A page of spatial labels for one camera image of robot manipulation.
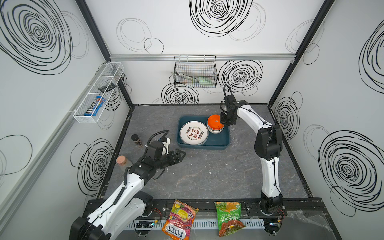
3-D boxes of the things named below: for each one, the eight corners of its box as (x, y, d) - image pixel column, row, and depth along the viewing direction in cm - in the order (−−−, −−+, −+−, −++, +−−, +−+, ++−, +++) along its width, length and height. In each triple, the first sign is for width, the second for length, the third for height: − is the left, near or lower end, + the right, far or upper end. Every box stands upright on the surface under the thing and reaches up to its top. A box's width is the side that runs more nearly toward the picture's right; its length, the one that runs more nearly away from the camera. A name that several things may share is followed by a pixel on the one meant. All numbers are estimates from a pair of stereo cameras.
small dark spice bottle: (135, 147, 98) (130, 139, 90) (137, 142, 101) (132, 133, 93) (142, 147, 98) (138, 139, 90) (144, 142, 101) (139, 133, 93)
